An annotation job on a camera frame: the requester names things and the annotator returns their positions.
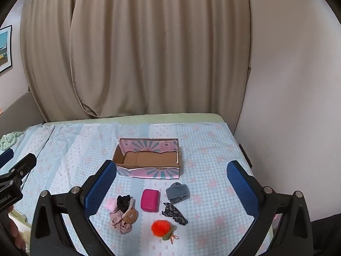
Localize pink printed cardboard box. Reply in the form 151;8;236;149
112;138;182;180

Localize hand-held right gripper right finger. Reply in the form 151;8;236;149
226;160;314;256

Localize brown fuzzy scrunchie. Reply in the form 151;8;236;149
123;208;139;224

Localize light green cloth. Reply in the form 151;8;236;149
0;132;26;151

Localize black sock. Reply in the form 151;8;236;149
117;195;133;212

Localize person's left hand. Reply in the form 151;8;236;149
7;213;27;252

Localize orange pompom charm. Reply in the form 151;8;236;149
151;220;179;244

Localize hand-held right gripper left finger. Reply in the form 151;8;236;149
29;160;118;256

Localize blue checked floral blanket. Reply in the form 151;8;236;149
0;121;275;256

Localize dark patterned scrunchie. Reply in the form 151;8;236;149
162;202;188;226

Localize light pink fluffy cloth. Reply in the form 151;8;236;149
105;198;119;212

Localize light green bed sheet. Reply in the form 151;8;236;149
44;113;227;126

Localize beige curtain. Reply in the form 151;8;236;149
70;0;252;118
20;0;99;123

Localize beige padded headboard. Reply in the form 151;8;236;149
0;91;44;137

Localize grey-blue fleece cloth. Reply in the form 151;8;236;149
166;182;190;204

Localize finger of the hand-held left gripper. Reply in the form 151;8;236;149
0;153;37;185
0;148;14;169

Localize cream cloth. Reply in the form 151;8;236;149
9;209;34;249

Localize framed wall poster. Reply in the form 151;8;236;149
0;25;13;73

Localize pink patterned scrunchie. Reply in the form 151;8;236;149
109;210;133;235

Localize magenta pouch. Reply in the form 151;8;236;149
140;189;160;213

